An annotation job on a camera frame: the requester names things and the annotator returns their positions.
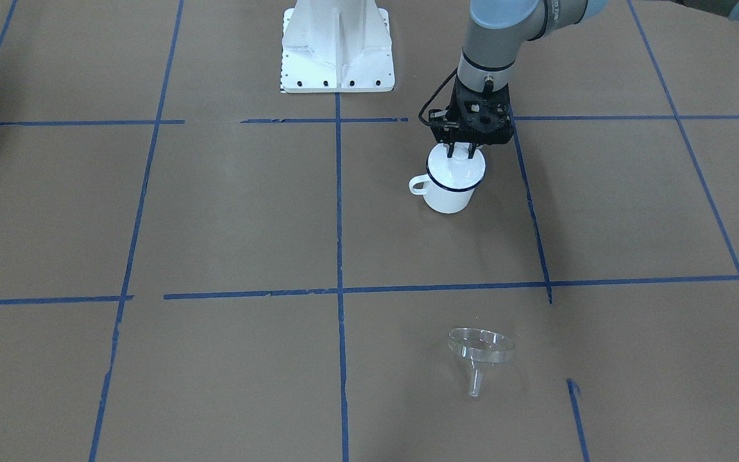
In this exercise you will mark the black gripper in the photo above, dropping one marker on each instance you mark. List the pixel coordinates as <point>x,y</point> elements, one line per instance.
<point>458,151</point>

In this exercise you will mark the white enamel cup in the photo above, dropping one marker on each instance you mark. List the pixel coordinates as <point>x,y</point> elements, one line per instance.
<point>448,185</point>

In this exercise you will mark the clear plastic funnel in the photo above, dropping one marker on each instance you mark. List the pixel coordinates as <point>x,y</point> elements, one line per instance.
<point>481,350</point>

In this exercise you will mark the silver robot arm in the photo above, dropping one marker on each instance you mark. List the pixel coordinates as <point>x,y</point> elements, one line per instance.
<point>495,34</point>

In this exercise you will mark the vertical blue tape strip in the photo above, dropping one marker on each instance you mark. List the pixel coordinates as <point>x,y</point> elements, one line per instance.
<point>532,211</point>

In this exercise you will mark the horizontal blue tape strip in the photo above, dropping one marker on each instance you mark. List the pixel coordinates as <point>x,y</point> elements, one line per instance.
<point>453,287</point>

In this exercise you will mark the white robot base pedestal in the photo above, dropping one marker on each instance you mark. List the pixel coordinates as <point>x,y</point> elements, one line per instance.
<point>336,46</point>

